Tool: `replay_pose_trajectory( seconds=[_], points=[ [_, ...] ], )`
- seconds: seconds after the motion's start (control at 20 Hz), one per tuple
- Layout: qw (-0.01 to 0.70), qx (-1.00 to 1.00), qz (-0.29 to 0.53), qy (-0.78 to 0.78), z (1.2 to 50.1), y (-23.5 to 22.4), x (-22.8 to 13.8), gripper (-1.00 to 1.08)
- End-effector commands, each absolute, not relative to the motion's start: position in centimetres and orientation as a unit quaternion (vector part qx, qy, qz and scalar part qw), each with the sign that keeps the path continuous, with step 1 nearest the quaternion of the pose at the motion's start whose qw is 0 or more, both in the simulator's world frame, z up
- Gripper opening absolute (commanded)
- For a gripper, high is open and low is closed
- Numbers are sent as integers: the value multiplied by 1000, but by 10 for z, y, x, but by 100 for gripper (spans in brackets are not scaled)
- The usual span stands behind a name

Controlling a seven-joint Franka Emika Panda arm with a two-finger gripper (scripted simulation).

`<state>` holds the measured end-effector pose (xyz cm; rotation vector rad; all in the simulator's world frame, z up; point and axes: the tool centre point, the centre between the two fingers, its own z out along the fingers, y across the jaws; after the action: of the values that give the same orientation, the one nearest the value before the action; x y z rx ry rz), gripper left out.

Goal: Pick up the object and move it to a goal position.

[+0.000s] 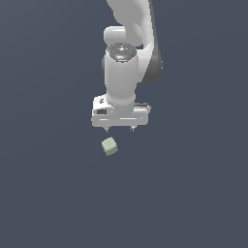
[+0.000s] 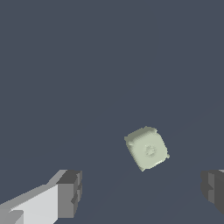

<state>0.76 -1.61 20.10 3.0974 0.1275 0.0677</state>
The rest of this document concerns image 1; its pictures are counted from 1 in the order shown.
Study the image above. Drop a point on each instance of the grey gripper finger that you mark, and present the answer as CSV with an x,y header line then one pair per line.
x,y
132,129
107,129

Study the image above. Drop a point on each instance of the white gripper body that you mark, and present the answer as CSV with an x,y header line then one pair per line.
x,y
119,117

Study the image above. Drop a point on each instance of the pale green cube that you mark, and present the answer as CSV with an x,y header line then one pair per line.
x,y
109,146

